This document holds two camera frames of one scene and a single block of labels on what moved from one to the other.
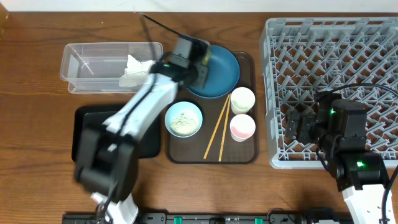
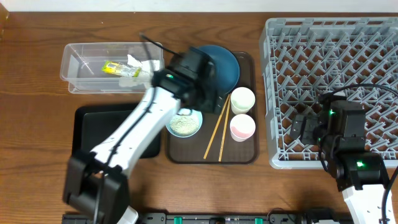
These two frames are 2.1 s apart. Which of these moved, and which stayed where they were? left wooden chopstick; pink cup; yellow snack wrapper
Moved: yellow snack wrapper
Stayed: left wooden chopstick; pink cup
